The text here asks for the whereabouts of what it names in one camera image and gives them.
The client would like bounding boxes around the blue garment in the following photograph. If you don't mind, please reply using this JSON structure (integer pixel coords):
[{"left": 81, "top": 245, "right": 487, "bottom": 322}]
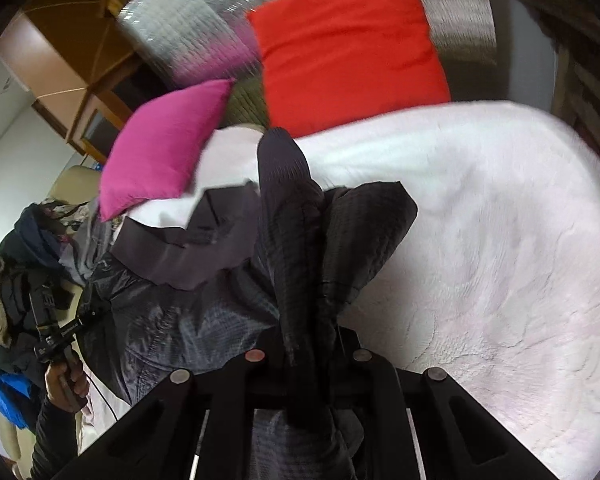
[{"left": 0, "top": 372, "right": 41, "bottom": 431}]

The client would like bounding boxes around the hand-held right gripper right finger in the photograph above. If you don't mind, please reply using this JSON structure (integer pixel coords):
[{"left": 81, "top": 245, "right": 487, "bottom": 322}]
[{"left": 330, "top": 327, "right": 561, "bottom": 480}]

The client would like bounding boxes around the black quilted jacket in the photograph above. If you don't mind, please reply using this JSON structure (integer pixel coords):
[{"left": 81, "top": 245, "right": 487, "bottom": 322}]
[{"left": 77, "top": 127, "right": 418, "bottom": 480}]

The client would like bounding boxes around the pink pillow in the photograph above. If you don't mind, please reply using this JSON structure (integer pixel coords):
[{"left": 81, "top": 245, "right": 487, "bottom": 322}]
[{"left": 99, "top": 79, "right": 233, "bottom": 222}]

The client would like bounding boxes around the wooden cabinet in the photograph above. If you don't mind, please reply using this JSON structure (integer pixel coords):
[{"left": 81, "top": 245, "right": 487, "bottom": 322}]
[{"left": 0, "top": 0, "right": 146, "bottom": 161}]

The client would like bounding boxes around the red pillow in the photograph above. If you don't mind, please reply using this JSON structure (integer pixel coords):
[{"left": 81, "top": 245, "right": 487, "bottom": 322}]
[{"left": 246, "top": 0, "right": 452, "bottom": 137}]

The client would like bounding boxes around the floral patterned cloth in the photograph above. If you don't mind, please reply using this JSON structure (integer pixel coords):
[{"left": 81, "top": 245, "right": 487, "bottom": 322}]
[{"left": 40, "top": 200, "right": 91, "bottom": 231}]

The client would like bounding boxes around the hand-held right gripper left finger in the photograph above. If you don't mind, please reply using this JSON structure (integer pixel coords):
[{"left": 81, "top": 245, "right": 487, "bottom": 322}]
[{"left": 50, "top": 332, "right": 288, "bottom": 480}]

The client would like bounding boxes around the person's left forearm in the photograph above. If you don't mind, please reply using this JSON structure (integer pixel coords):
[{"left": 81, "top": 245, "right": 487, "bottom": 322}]
[{"left": 27, "top": 400, "right": 88, "bottom": 480}]

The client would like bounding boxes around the black cable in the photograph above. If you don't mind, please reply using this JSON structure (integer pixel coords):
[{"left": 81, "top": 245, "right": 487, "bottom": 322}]
[{"left": 85, "top": 372, "right": 120, "bottom": 425}]

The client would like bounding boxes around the white bedspread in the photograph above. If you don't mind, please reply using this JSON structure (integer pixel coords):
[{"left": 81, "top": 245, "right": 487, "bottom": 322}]
[{"left": 125, "top": 100, "right": 600, "bottom": 480}]

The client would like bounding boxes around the pile of dark clothes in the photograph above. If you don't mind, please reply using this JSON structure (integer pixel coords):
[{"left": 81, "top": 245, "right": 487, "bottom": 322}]
[{"left": 0, "top": 200, "right": 101, "bottom": 431}]

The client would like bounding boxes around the person's left hand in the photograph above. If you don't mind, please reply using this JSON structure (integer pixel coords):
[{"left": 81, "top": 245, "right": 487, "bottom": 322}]
[{"left": 44, "top": 352, "right": 91, "bottom": 413}]

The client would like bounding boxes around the silver foil insulation mat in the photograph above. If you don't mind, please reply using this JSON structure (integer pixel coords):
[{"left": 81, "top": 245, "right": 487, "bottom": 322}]
[{"left": 115, "top": 0, "right": 498, "bottom": 126}]

